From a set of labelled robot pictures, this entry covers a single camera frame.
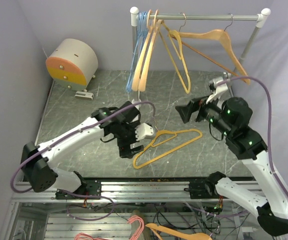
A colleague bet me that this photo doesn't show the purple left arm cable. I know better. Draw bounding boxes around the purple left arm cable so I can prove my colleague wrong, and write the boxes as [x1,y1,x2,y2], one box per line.
[10,101,157,221]

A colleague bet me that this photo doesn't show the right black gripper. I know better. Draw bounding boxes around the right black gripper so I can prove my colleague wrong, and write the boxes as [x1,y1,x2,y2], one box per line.
[176,91,234,138]

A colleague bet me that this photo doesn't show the orange wooden hanger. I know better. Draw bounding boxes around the orange wooden hanger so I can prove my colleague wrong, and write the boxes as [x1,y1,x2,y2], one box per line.
[145,223,212,240]

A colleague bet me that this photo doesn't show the aluminium frame rail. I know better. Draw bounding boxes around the aluminium frame rail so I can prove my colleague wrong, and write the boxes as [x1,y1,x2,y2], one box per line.
[10,180,276,204]

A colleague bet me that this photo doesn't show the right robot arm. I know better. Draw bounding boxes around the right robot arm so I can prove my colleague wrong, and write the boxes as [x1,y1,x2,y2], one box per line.
[175,97,288,237]

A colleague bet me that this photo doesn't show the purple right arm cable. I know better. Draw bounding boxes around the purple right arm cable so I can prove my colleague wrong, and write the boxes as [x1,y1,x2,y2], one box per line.
[183,76,288,239]

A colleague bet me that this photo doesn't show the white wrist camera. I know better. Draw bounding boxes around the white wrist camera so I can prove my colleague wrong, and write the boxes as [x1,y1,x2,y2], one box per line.
[135,123,156,141]
[206,77,231,104]

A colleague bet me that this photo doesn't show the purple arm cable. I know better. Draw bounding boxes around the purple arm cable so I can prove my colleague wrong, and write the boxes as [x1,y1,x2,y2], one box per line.
[183,76,288,239]
[10,101,157,221]

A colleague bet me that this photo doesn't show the small white plastic clip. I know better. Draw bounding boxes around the small white plastic clip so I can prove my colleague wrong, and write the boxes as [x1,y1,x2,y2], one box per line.
[74,91,94,100]

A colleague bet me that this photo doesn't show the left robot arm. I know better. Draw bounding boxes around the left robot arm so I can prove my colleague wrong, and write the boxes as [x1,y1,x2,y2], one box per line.
[21,101,148,199]

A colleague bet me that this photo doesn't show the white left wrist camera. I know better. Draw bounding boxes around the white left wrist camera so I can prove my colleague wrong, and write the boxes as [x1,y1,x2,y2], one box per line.
[135,123,156,141]

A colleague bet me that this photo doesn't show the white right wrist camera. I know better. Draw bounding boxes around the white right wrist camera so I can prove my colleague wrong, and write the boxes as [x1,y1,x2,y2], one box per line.
[206,77,231,104]

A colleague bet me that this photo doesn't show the brown wooden hanger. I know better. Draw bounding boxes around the brown wooden hanger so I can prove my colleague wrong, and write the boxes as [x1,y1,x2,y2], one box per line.
[176,13,251,85]

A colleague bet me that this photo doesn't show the pink plastic hanger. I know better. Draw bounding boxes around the pink plastic hanger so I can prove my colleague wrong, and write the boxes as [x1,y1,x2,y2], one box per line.
[74,215,145,240]

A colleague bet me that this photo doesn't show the beige round drawer cabinet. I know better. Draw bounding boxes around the beige round drawer cabinet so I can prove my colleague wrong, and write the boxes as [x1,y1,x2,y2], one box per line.
[45,38,98,91]

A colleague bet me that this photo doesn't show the yellow plastic hanger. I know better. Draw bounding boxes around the yellow plastic hanger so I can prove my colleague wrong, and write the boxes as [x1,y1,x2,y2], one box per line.
[159,19,191,94]
[132,128,203,170]

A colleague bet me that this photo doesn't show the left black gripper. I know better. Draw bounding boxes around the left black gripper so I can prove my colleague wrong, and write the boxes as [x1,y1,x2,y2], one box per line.
[115,119,144,158]

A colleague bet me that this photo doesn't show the metal clothes rack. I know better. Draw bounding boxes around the metal clothes rack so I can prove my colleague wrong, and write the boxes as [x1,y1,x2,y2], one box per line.
[130,6,271,94]

